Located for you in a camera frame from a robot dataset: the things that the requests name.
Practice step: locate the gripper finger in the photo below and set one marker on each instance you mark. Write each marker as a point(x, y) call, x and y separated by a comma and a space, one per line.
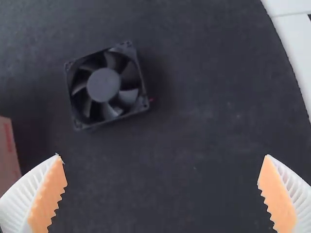
point(284, 201)
point(36, 201)

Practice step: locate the black square fan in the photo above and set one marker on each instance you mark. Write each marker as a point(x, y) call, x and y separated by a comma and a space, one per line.
point(104, 83)

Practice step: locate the black mat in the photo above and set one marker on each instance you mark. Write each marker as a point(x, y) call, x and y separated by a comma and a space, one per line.
point(194, 145)

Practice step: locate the cardboard box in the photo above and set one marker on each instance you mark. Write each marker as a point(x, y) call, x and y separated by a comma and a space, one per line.
point(7, 145)

